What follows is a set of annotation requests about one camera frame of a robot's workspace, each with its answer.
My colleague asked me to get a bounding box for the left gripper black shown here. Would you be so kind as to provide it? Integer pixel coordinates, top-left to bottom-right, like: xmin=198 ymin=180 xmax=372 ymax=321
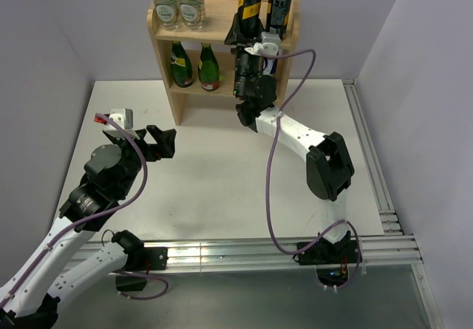
xmin=109 ymin=123 xmax=175 ymax=196

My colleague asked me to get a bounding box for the green glass bottle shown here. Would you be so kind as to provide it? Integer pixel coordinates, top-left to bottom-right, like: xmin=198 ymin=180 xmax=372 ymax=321
xmin=170 ymin=41 xmax=194 ymax=88
xmin=198 ymin=44 xmax=220 ymax=92

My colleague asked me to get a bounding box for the black can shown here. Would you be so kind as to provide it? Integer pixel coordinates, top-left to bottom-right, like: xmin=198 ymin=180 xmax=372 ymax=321
xmin=237 ymin=0 xmax=262 ymax=38
xmin=265 ymin=0 xmax=292 ymax=39

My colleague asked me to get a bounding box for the green glass bottle front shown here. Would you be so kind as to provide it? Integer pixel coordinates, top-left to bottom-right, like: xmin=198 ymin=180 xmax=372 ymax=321
xmin=170 ymin=41 xmax=194 ymax=88

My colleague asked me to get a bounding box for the silver blue energy can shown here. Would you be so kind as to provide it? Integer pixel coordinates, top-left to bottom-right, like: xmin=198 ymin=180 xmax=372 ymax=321
xmin=262 ymin=58 xmax=278 ymax=77

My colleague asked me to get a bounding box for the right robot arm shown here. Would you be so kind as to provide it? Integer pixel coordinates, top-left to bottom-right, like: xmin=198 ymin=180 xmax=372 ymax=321
xmin=225 ymin=16 xmax=362 ymax=270

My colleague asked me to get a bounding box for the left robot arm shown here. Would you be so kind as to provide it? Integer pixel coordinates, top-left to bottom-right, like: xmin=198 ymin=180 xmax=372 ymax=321
xmin=1 ymin=125 xmax=177 ymax=328

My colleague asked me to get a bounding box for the wooden two-tier shelf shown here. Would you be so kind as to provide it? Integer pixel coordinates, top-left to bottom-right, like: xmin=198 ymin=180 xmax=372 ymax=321
xmin=147 ymin=0 xmax=301 ymax=126

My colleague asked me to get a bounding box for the clear glass bottle right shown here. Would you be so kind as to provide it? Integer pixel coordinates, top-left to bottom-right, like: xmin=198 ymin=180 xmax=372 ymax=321
xmin=180 ymin=0 xmax=205 ymax=30

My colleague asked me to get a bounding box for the clear glass bottle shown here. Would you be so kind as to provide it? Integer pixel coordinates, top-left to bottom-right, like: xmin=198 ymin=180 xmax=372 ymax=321
xmin=180 ymin=0 xmax=205 ymax=30
xmin=149 ymin=0 xmax=181 ymax=31

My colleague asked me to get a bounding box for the clear glass bottle left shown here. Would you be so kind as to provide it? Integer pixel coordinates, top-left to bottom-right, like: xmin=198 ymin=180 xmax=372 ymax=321
xmin=149 ymin=0 xmax=181 ymax=31

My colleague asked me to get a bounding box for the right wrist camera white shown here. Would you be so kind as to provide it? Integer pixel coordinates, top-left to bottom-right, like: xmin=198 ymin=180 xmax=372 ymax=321
xmin=244 ymin=32 xmax=281 ymax=58

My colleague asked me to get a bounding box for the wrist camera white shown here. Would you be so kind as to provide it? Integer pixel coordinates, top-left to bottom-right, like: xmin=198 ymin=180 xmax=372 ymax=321
xmin=94 ymin=108 xmax=139 ymax=140
xmin=244 ymin=32 xmax=281 ymax=58

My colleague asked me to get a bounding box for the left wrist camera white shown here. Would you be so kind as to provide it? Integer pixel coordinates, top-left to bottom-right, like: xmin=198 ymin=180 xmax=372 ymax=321
xmin=94 ymin=108 xmax=139 ymax=140

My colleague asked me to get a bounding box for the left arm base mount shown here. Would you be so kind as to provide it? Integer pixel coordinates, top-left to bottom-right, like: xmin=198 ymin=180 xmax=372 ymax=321
xmin=113 ymin=247 xmax=169 ymax=301

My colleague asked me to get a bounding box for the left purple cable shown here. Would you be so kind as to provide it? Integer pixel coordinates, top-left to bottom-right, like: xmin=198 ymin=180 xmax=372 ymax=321
xmin=0 ymin=112 xmax=169 ymax=306

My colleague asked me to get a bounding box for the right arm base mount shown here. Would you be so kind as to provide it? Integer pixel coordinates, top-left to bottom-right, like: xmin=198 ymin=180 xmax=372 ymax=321
xmin=292 ymin=239 xmax=363 ymax=290

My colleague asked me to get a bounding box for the aluminium rail right side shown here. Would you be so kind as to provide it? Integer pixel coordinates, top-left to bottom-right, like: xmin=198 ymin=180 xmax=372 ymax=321
xmin=342 ymin=79 xmax=404 ymax=236

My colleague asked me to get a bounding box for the aluminium rail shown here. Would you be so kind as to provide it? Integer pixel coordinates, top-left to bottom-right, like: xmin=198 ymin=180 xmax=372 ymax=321
xmin=342 ymin=79 xmax=404 ymax=236
xmin=18 ymin=234 xmax=444 ymax=329

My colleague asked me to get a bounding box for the aluminium rail front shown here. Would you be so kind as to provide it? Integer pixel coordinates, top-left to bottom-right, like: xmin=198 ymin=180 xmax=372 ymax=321
xmin=18 ymin=234 xmax=444 ymax=329

